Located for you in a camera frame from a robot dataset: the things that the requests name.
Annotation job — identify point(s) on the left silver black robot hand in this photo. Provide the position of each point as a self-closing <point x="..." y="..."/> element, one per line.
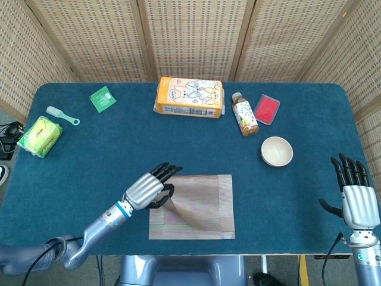
<point x="144" y="189"/>

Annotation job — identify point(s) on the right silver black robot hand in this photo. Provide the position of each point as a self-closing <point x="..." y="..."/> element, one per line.
<point x="358" y="205"/>

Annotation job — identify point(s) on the beige woven placemat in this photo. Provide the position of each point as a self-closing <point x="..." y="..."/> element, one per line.
<point x="208" y="202"/>

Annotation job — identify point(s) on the white round bowl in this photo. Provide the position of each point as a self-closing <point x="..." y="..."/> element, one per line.
<point x="276" y="152"/>

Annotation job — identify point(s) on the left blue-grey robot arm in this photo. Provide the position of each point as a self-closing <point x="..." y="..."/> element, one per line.
<point x="98" y="226"/>

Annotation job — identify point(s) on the dark blue table cloth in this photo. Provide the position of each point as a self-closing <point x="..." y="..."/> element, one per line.
<point x="119" y="143"/>

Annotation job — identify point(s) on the blue-grey robot torso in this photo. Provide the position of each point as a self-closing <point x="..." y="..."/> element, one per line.
<point x="184" y="271"/>

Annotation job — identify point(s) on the green square sachet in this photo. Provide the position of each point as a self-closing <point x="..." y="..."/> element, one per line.
<point x="102" y="99"/>

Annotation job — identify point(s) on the orange corgi print tissue pack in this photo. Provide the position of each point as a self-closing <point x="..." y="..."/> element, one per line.
<point x="190" y="95"/>

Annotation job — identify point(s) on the mint green small brush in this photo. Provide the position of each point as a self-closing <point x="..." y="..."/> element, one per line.
<point x="61" y="115"/>

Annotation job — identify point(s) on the green yellow tissue pack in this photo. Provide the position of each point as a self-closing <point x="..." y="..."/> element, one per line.
<point x="40" y="136"/>

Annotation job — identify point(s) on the black object on floor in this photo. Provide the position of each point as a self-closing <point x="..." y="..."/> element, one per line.
<point x="268" y="280"/>

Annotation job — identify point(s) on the juice bottle with fruit label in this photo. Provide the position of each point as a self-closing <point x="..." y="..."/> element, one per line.
<point x="245" y="114"/>

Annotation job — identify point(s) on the red pad in clear case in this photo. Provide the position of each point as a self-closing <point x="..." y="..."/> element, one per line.
<point x="267" y="109"/>

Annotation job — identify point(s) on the black white shoe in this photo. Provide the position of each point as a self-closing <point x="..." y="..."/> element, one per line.
<point x="3" y="175"/>

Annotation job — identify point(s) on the woven bamboo folding screen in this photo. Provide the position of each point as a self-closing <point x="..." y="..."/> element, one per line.
<point x="193" y="38"/>

